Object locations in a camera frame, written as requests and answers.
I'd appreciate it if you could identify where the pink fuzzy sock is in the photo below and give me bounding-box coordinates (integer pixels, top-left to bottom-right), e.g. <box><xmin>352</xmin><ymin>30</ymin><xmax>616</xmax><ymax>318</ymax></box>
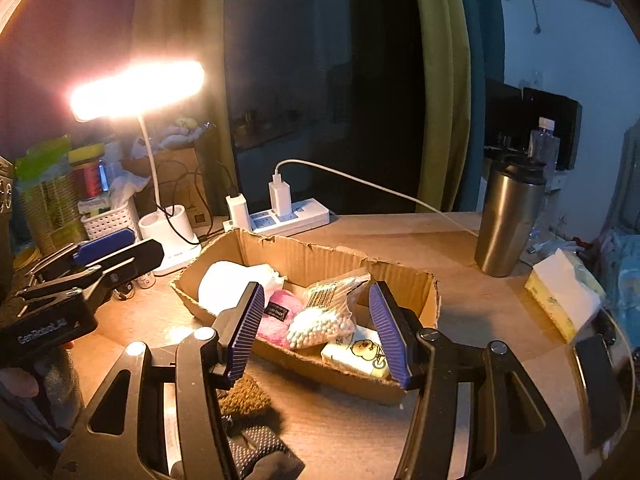
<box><xmin>257</xmin><ymin>289</ymin><xmax>304</xmax><ymax>349</ymax></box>

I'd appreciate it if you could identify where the packaged paper cups green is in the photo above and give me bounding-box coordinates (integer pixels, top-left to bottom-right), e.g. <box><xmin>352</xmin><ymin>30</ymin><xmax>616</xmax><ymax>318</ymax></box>
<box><xmin>15</xmin><ymin>136</ymin><xmax>87</xmax><ymax>256</ymax></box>

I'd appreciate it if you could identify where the brown paper bag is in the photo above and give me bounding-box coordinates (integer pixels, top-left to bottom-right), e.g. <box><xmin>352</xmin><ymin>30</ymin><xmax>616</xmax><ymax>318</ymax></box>
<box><xmin>122</xmin><ymin>148</ymin><xmax>212</xmax><ymax>228</ymax></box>

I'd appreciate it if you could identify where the blue bed blanket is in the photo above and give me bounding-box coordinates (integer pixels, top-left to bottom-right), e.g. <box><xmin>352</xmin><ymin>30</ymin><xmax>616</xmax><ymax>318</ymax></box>
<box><xmin>599</xmin><ymin>229</ymin><xmax>640</xmax><ymax>349</ymax></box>

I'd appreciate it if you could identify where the teal curtain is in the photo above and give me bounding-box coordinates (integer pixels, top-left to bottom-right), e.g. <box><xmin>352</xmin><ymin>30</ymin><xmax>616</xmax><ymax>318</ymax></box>
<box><xmin>454</xmin><ymin>0</ymin><xmax>506</xmax><ymax>211</ymax></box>

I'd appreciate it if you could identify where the brown cardboard box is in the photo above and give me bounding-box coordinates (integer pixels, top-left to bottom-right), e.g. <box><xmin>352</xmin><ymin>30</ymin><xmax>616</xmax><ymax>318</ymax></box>
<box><xmin>170</xmin><ymin>230</ymin><xmax>442</xmax><ymax>405</ymax></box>

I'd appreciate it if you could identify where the tissue box on table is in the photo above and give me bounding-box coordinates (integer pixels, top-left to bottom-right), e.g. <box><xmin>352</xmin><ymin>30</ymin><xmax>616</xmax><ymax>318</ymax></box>
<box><xmin>525</xmin><ymin>249</ymin><xmax>605</xmax><ymax>344</ymax></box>

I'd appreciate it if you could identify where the grey dotted sock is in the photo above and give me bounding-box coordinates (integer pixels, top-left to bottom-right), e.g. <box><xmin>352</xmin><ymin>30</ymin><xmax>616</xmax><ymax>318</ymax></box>
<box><xmin>169</xmin><ymin>416</ymin><xmax>306</xmax><ymax>480</ymax></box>

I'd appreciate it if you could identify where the bag of cotton swabs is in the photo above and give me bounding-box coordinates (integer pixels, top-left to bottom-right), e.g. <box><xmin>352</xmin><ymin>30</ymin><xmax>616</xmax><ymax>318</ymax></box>
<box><xmin>286</xmin><ymin>269</ymin><xmax>371</xmax><ymax>350</ymax></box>

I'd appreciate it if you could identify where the black monitor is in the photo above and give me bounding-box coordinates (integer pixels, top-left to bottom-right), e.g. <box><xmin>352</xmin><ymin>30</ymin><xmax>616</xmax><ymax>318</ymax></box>
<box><xmin>484</xmin><ymin>77</ymin><xmax>584</xmax><ymax>172</ymax></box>

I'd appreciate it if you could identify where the white power strip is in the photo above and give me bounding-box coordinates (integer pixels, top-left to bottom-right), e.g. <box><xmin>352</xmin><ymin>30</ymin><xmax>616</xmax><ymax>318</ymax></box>
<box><xmin>247</xmin><ymin>198</ymin><xmax>330</xmax><ymax>236</ymax></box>

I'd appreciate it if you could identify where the brown fuzzy sock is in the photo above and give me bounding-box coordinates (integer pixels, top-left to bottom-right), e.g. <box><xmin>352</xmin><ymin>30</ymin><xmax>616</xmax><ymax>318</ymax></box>
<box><xmin>216</xmin><ymin>375</ymin><xmax>271</xmax><ymax>419</ymax></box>

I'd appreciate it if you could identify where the red can yellow lid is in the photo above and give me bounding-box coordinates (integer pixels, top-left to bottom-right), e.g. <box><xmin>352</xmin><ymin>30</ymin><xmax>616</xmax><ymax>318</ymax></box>
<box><xmin>67</xmin><ymin>143</ymin><xmax>104</xmax><ymax>200</ymax></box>

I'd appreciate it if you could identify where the yellow curtain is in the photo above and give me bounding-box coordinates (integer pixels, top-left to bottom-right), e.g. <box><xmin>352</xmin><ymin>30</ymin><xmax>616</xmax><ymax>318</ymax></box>
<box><xmin>416</xmin><ymin>0</ymin><xmax>472</xmax><ymax>211</ymax></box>

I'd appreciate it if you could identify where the white desk lamp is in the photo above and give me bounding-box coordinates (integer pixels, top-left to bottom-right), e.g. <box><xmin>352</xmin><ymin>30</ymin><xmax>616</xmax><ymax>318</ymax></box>
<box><xmin>70</xmin><ymin>58</ymin><xmax>205</xmax><ymax>276</ymax></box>

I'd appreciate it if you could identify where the person's left hand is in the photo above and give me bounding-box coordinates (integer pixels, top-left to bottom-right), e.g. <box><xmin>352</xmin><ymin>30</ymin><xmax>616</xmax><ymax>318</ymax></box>
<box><xmin>0</xmin><ymin>367</ymin><xmax>39</xmax><ymax>399</ymax></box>

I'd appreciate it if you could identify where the steel travel tumbler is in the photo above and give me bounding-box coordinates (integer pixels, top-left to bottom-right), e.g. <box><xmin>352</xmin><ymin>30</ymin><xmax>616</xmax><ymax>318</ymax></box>
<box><xmin>474</xmin><ymin>155</ymin><xmax>546</xmax><ymax>278</ymax></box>

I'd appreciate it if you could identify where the yellow tissue pocket pack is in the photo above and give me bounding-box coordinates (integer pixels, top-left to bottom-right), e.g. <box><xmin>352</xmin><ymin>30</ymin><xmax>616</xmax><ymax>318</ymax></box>
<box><xmin>321</xmin><ymin>325</ymin><xmax>390</xmax><ymax>379</ymax></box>

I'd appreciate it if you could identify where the white woven basket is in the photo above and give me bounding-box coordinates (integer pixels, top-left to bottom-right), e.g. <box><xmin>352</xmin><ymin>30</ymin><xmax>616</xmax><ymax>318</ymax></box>
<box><xmin>80</xmin><ymin>198</ymin><xmax>142</xmax><ymax>242</ymax></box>

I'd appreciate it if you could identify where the white charger with black cable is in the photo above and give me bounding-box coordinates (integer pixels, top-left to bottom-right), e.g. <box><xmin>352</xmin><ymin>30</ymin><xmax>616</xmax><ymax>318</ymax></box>
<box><xmin>226</xmin><ymin>193</ymin><xmax>252</xmax><ymax>231</ymax></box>

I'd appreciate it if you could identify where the clear water bottle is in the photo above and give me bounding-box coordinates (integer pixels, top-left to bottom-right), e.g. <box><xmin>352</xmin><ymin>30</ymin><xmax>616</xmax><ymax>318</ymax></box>
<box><xmin>528</xmin><ymin>117</ymin><xmax>560</xmax><ymax>172</ymax></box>

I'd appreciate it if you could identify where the white towel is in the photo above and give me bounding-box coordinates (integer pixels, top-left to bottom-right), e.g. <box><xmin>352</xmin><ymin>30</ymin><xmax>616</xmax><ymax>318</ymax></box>
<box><xmin>198</xmin><ymin>261</ymin><xmax>284</xmax><ymax>316</ymax></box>

